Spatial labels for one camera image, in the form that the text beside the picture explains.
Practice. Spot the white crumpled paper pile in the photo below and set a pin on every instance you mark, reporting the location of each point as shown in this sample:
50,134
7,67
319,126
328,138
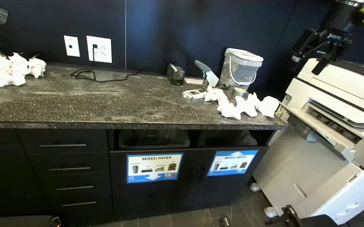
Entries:
6,70

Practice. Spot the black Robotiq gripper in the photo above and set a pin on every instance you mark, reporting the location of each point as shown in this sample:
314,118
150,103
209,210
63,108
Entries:
332,39

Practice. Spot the white printer wheel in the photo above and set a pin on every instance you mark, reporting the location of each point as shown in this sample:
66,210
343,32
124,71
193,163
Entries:
271,212
255,187

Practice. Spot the white wall data plate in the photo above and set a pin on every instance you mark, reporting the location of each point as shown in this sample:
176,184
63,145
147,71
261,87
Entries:
71,46

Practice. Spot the white wall power outlet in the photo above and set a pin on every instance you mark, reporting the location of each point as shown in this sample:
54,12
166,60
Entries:
102,51

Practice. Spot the clear plastic bucket white lid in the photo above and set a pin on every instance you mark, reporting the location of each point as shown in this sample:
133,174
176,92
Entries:
241,67

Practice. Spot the blue paper label down arrow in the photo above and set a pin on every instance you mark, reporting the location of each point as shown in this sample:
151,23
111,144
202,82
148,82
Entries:
154,168

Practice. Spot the white tissue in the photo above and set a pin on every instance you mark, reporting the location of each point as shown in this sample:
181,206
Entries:
215,95
269,106
229,110
247,106

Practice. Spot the black recycling bin lid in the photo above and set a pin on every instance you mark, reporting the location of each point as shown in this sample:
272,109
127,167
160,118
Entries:
6,168

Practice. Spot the small black desk device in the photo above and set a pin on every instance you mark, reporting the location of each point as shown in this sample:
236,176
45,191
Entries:
176,75

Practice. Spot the blue paper label up arrow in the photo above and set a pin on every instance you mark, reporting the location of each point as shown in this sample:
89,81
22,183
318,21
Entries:
233,163

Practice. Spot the large white office printer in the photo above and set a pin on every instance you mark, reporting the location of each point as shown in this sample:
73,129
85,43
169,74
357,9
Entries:
317,177

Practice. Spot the grey white stapler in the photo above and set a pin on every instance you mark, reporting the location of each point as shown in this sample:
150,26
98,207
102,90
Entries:
209,76

